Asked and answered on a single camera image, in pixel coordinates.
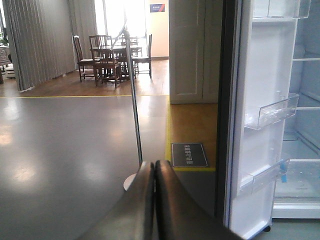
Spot metal floor stand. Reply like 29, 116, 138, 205
111, 21, 144, 193

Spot grey curtain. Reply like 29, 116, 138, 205
2, 0, 98, 91

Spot white cabinet doors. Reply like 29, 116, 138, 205
169, 0, 223, 104

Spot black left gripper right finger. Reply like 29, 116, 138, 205
155, 160, 241, 240

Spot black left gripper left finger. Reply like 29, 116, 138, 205
78, 162, 155, 240

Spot dark wooden dining chair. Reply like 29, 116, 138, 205
89, 35, 121, 87

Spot grey side-by-side fridge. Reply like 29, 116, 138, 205
272, 0, 320, 219

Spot wooden dining table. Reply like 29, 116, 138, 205
89, 44, 143, 81

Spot dark floor sign mat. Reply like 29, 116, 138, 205
171, 143, 208, 168

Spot white fridge door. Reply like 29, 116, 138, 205
215, 0, 311, 240

